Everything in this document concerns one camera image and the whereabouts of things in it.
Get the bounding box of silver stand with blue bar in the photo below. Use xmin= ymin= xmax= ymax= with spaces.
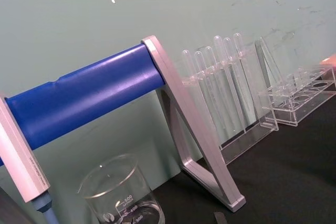
xmin=0 ymin=35 xmax=247 ymax=212

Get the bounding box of clear acrylic pipette stand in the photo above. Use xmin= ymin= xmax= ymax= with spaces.
xmin=180 ymin=37 xmax=280 ymax=166

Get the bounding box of clear glass beaker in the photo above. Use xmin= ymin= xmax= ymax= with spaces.
xmin=77 ymin=153 xmax=166 ymax=224

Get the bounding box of dark grey flat strip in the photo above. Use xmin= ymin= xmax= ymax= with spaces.
xmin=213 ymin=211 xmax=227 ymax=224

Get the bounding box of clear acrylic test tube rack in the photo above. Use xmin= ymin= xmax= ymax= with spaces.
xmin=267 ymin=66 xmax=336 ymax=127

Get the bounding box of black table cloth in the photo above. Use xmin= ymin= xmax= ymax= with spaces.
xmin=146 ymin=80 xmax=336 ymax=224

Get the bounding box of grey pipette with blue end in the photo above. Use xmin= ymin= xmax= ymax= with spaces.
xmin=0 ymin=94 xmax=59 ymax=224

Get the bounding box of pink object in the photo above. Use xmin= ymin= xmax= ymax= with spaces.
xmin=319 ymin=53 xmax=336 ymax=68

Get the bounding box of pale wall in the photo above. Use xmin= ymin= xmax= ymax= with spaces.
xmin=0 ymin=0 xmax=336 ymax=190

